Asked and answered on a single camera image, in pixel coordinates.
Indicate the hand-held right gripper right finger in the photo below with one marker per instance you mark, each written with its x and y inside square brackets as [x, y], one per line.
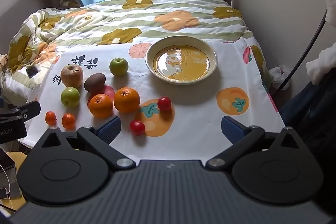
[232, 129]

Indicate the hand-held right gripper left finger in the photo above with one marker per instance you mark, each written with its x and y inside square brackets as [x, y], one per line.
[110, 129]

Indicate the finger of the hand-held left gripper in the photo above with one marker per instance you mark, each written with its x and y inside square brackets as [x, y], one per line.
[27, 109]

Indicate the small orange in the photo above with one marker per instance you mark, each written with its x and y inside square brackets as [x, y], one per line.
[101, 106]

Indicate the red tomato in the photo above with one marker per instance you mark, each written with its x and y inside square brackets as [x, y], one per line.
[137, 127]
[164, 104]

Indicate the green apple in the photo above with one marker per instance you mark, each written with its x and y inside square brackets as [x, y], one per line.
[119, 66]
[70, 97]

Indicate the brown kiwi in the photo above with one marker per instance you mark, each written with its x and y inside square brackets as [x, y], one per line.
[94, 82]

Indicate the wrinkled yellow-red apple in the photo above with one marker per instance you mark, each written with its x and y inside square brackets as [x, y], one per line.
[72, 75]

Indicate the cream and yellow printed bowl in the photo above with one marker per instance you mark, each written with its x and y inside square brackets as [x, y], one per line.
[183, 66]

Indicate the large orange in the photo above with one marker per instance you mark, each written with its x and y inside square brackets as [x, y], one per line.
[126, 100]

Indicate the black smartphone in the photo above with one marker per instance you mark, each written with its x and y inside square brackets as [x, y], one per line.
[32, 72]

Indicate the white fruit-print cloth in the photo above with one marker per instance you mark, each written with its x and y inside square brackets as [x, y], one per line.
[199, 103]

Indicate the dark storage box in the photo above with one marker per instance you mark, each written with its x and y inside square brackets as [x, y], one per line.
[9, 176]

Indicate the small printed box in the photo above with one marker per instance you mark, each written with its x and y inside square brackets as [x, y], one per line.
[3, 62]

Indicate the clear plastic bag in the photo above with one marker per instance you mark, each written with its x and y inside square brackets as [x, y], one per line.
[279, 77]

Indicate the dark blue garment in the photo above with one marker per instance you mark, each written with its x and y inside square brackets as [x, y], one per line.
[312, 119]

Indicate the white garment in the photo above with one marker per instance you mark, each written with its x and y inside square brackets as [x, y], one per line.
[321, 64]

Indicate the floral striped quilt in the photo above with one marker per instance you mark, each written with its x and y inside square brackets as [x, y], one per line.
[147, 19]

